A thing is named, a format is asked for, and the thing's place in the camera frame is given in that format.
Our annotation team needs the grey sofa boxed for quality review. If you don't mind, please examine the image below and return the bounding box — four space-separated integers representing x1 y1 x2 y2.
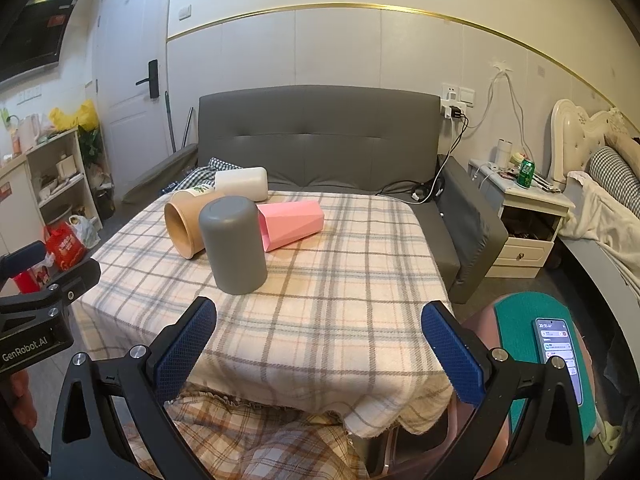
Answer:
122 85 510 306

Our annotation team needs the white cable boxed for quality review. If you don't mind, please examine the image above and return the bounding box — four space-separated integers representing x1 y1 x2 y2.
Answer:
465 67 533 161

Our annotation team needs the black cable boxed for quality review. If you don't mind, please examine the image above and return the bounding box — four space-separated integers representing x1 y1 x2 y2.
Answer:
377 110 471 203

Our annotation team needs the white plastic bag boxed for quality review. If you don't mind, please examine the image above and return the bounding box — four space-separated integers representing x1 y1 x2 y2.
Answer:
67 214 101 250

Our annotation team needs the white cup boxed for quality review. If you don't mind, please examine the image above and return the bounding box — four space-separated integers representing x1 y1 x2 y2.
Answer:
214 166 269 202

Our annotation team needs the wall socket with chargers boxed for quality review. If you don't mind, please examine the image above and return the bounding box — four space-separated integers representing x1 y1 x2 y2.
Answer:
439 85 463 122

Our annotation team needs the plaid tablecloth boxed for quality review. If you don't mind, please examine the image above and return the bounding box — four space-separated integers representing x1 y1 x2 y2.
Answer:
70 189 456 436

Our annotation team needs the grey cup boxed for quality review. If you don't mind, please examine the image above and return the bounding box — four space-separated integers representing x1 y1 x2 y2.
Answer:
198 196 268 296

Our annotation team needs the cream bed headboard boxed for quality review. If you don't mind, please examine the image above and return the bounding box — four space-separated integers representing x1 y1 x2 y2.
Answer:
547 99 640 186

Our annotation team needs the person's left hand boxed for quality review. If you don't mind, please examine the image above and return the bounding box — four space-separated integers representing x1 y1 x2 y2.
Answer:
9 369 39 431

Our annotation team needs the yellow plastic bag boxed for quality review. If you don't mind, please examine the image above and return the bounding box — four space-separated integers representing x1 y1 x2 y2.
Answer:
48 100 101 133

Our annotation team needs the brown cup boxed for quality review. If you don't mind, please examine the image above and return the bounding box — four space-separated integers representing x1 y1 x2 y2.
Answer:
164 185 228 261

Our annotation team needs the smartphone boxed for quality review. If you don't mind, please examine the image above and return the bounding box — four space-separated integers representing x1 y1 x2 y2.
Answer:
534 317 586 407

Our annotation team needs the white kettle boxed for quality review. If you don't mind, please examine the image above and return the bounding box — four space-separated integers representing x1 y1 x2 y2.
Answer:
17 114 42 153

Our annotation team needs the blue checked cloth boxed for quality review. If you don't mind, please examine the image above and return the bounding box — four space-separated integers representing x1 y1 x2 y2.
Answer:
159 157 246 198

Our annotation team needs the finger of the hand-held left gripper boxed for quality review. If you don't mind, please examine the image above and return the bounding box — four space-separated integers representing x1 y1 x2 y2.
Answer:
46 258 102 307
0 240 48 282

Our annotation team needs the teal cushion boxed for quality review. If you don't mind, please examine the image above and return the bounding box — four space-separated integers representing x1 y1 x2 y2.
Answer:
492 291 598 441

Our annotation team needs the black range hood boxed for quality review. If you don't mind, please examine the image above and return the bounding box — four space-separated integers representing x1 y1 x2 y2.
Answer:
0 0 81 86

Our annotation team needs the red plastic bag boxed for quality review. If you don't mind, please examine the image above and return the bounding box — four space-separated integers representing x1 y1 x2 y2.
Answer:
12 222 86 293

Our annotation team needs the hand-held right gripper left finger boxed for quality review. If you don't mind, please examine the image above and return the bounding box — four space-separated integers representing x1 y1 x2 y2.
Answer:
50 296 218 480

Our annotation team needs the orange plaid cloth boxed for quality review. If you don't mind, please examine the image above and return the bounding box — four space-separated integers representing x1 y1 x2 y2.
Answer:
122 390 371 480

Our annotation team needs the white open shelf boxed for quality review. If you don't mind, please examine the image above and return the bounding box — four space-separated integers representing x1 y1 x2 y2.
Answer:
25 127 103 241

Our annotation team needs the pink stool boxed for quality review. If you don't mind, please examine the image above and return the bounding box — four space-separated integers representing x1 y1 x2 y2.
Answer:
447 305 596 480

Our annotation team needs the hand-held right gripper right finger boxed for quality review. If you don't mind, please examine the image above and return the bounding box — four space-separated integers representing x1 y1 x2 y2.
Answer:
421 301 592 480

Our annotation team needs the white door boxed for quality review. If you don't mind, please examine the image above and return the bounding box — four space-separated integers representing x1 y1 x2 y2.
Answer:
92 0 176 206

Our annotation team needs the black door lock handle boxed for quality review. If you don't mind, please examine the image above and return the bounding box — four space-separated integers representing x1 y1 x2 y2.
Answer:
135 59 159 99

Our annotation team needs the checked pillow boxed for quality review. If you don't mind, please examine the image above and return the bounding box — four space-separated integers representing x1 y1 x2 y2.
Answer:
586 146 640 206

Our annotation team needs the pink faceted cup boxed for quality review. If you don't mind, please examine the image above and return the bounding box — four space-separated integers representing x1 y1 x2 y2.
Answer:
256 200 325 253

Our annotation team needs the white blanket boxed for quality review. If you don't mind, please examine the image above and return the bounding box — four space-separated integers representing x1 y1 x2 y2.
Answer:
557 170 640 306

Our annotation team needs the white nightstand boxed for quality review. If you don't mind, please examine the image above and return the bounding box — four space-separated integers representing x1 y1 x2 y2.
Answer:
468 158 576 279

